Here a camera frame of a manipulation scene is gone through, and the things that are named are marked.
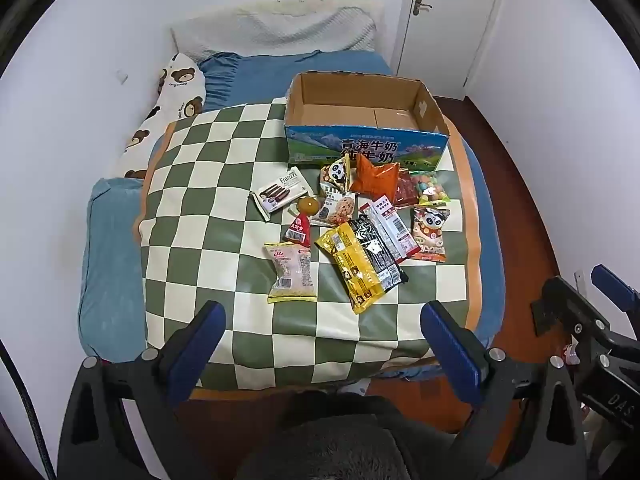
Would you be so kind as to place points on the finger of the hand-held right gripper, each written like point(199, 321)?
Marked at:
point(615, 286)
point(560, 300)

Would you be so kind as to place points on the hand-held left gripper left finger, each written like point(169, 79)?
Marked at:
point(200, 345)

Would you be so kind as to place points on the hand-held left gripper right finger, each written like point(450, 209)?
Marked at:
point(450, 350)

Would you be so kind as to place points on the pale pink bread packet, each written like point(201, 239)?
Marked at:
point(290, 270)

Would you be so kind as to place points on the panda biscuit packet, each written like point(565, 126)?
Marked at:
point(430, 232)

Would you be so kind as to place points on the black snack packet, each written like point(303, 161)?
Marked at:
point(372, 250)

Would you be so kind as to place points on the white red-label snack packet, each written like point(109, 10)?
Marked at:
point(395, 230)

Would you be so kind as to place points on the yellow snack packet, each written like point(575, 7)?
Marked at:
point(345, 260)

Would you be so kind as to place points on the small red snack packet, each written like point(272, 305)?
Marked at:
point(299, 232)

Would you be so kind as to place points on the dark red snack packet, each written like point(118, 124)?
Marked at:
point(404, 191)

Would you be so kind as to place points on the white cookie packet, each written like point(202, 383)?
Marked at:
point(337, 208)

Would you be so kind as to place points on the orange snack packet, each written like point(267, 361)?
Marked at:
point(375, 180)

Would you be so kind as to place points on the cardboard box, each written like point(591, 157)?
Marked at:
point(350, 145)

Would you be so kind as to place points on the light blue quilt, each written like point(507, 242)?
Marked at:
point(110, 270)

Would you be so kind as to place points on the green checkered blanket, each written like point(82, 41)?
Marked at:
point(210, 200)

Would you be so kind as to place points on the colourful candy packet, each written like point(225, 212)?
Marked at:
point(429, 187)

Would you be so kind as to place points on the white chocolate wafer packet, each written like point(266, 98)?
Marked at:
point(280, 192)

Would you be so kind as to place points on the round yellow jelly cup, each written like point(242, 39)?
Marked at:
point(306, 205)

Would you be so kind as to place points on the triangular panda snack packet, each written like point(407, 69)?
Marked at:
point(336, 172)

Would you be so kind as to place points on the bear print pillow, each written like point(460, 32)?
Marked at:
point(175, 100)

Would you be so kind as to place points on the blue bed sheet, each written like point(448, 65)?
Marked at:
point(280, 72)

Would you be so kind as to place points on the white door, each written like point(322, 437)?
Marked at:
point(450, 35)

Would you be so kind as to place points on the white headboard cushion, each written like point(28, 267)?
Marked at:
point(280, 30)

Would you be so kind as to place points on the white wall socket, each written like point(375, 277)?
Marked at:
point(122, 77)
point(579, 280)

